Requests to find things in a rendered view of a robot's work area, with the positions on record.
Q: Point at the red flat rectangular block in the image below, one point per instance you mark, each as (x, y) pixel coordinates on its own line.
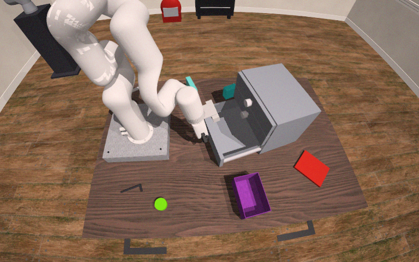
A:
(312, 168)

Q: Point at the purple open box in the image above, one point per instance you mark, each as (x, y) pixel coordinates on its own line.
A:
(250, 195)

